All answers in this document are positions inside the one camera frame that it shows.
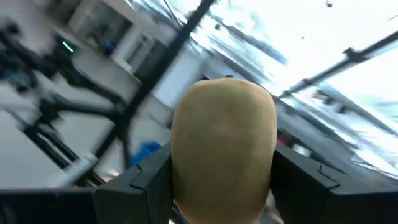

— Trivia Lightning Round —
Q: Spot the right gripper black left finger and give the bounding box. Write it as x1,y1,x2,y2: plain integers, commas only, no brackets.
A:
93,142,174,224

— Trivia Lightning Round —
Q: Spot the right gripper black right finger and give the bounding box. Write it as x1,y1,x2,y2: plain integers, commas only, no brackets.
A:
269,144,355,224

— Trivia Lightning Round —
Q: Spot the brown green toy kiwi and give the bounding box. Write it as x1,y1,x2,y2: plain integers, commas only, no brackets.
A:
170,77,278,224

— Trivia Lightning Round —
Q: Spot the blue background object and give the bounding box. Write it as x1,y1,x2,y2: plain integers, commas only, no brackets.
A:
129,141,162,167

